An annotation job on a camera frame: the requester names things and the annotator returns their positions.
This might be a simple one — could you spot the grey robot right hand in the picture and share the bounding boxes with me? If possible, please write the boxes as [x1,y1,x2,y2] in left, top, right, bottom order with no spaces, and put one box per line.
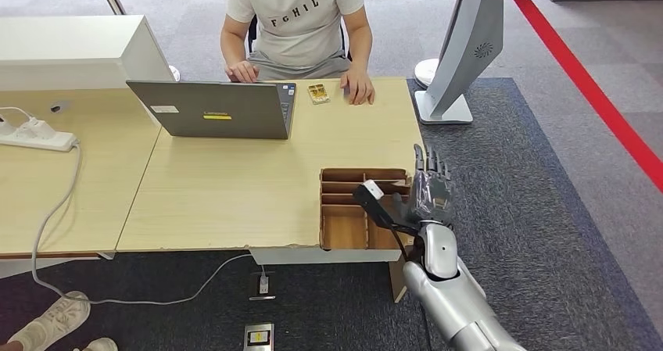
[391,142,457,225]

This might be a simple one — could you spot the person's left hand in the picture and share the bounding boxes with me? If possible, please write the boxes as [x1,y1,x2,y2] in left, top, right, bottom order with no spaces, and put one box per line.
[340,69,376,106]

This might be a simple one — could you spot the person's right hand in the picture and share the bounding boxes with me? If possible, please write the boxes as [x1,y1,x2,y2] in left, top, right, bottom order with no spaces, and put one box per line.
[225,59,260,84]

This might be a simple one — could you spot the gold patterned card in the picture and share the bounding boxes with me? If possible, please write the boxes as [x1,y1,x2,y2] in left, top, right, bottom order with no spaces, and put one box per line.
[307,83,332,106]

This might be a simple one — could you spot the person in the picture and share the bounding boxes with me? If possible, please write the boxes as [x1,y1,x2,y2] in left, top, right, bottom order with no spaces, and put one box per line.
[219,0,376,106]

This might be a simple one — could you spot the clear plastic film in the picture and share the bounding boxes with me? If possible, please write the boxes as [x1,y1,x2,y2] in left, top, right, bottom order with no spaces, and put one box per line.
[409,170,457,223]

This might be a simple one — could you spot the grey laptop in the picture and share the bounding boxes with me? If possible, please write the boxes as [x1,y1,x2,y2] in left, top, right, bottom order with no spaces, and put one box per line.
[126,80,298,141]

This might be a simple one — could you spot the white round base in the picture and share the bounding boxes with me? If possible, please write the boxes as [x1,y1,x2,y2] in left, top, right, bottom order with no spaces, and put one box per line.
[413,57,441,90]

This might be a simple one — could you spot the wooden compartment organizer box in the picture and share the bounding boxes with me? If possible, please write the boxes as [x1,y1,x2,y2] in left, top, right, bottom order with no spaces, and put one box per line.
[318,167,415,251]

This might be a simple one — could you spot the light wooden desk leg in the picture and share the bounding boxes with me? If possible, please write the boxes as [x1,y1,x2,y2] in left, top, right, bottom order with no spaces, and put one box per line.
[388,257,415,304]

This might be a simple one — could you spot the dark grey carpet rug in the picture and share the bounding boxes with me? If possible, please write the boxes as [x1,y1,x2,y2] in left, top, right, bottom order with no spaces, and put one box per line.
[0,77,663,351]

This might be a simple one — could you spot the grey kiosk display stand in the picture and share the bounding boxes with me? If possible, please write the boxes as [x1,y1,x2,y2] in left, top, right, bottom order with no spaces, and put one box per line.
[414,0,506,126]

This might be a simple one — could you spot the white desk crossbeam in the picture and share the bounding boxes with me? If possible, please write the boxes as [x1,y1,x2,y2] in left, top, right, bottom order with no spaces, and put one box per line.
[249,247,405,266]

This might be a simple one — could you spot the white cabinet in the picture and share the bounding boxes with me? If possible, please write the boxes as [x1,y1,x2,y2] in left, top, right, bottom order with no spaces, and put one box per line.
[0,15,174,91]

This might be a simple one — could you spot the floor outlet with plug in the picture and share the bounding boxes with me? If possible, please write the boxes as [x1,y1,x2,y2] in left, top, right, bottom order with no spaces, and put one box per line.
[248,270,277,302]

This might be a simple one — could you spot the white power strip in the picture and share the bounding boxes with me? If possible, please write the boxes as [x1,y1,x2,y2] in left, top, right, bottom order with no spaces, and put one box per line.
[0,116,80,153]

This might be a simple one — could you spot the silver floor socket box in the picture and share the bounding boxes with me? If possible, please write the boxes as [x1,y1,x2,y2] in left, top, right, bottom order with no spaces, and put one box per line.
[243,322,275,351]

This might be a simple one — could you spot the white sneaker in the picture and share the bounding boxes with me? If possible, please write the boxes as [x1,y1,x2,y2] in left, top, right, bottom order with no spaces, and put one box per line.
[72,336,119,351]
[7,290,92,351]

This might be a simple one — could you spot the grey power cable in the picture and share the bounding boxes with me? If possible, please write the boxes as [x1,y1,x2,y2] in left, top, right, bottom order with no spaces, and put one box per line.
[30,140,267,306]

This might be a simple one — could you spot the white plug with cable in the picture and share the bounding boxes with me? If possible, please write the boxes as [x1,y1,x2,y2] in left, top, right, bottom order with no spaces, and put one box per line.
[0,106,53,134]

